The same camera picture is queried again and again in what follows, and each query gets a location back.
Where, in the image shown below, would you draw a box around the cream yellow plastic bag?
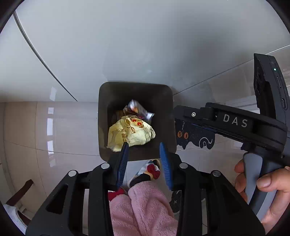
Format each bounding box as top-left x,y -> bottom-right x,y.
107,115 -> 156,152

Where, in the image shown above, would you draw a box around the black trash bin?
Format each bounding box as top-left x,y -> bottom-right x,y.
98,82 -> 177,161

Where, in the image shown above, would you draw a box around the right hand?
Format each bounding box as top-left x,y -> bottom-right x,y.
235,160 -> 289,233

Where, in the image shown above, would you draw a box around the left red patterned slipper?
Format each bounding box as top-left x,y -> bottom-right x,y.
108,187 -> 126,201

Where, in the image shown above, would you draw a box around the red patterned slipper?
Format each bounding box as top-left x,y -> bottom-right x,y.
129,159 -> 162,187
108,187 -> 126,201

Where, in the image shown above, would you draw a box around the pink fleece trouser legs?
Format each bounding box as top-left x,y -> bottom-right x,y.
110,181 -> 178,235

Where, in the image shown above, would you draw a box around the right red patterned slipper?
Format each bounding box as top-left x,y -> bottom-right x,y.
129,159 -> 162,187

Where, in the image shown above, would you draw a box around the black cat floor mat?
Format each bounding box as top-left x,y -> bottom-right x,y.
175,119 -> 215,149

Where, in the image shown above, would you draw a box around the white cabinet door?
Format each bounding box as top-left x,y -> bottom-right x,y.
1,1 -> 289,102

